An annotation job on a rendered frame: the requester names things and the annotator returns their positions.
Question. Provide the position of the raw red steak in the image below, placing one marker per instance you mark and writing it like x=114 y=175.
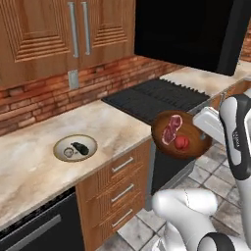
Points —
x=171 y=129

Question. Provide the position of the brown wooden bowl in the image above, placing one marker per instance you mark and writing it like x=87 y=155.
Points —
x=192 y=147

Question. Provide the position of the wooden wall cupboard door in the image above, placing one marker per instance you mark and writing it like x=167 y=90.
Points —
x=32 y=36
x=111 y=29

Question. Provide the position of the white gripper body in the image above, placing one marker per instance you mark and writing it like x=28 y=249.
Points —
x=210 y=123

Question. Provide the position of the black dishwasher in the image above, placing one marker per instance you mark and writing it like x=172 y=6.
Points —
x=65 y=235

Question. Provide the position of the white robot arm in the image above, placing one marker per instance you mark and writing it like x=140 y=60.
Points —
x=238 y=137

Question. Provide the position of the black microwave oven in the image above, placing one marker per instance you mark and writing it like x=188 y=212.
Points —
x=183 y=29

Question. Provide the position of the red bell pepper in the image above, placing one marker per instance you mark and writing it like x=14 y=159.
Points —
x=181 y=143

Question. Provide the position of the black oblong food item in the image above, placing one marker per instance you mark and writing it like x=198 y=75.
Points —
x=80 y=148

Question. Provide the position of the white round plate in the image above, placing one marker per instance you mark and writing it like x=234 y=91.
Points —
x=59 y=150

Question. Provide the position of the black hob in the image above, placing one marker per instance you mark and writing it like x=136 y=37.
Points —
x=157 y=98

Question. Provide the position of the grey wall socket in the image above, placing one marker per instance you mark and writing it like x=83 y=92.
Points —
x=73 y=79

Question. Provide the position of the black microwave door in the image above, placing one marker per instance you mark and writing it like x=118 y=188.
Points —
x=233 y=36

